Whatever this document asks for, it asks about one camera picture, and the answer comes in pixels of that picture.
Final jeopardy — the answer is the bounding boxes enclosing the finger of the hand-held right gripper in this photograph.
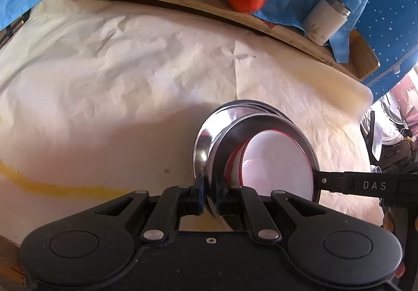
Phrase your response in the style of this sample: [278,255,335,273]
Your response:
[313,170,392,203]

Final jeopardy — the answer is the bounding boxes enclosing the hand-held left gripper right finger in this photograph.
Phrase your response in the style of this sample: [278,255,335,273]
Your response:
[216,177,327,243]

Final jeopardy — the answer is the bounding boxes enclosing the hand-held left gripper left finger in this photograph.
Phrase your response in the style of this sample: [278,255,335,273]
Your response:
[95,174,206,243]

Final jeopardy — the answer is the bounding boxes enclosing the stainless steel bowl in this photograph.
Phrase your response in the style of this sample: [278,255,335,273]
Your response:
[192,100,286,181]

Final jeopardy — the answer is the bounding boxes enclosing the white enamel bowl red rim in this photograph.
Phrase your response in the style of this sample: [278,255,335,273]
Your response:
[225,129,315,203]

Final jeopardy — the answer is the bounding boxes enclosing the stainless steel plate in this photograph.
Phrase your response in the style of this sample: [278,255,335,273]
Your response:
[207,113,320,231]

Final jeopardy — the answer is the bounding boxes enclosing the grey cloth pile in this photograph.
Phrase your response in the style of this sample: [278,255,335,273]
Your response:
[361,76,418,174]

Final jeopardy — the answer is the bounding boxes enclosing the white crumpled paper sheet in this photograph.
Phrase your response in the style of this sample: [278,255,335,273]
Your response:
[0,0,384,246]

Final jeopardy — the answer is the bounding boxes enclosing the white tumbler steel lid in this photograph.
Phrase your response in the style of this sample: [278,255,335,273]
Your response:
[302,0,351,46]

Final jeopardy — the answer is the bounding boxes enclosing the blue white-dotted cloth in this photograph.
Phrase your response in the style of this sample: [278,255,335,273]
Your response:
[351,0,418,99]

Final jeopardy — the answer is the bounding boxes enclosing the wooden board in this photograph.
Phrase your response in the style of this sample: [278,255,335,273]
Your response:
[52,0,381,80]

